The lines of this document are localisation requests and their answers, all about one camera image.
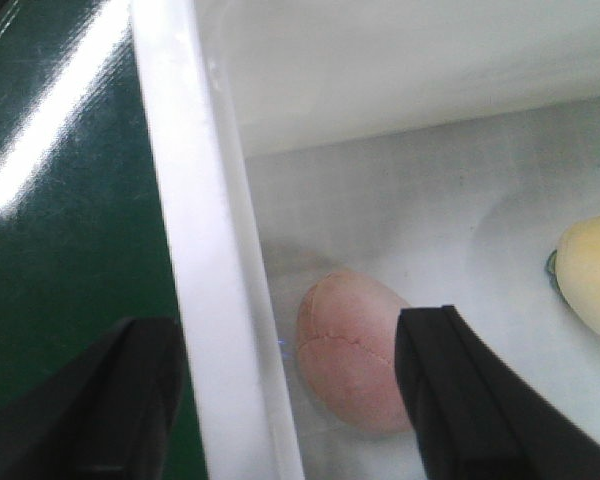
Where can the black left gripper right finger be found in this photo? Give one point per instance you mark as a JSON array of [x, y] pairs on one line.
[[474, 417]]

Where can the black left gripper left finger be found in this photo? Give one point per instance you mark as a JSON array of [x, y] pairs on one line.
[[107, 414]]

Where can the pink stitched soft ball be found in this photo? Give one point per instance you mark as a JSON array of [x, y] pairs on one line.
[[345, 349]]

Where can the yellow soft ball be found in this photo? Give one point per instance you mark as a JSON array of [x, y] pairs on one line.
[[577, 269]]

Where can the white plastic tote box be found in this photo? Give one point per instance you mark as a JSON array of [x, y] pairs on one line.
[[439, 146]]

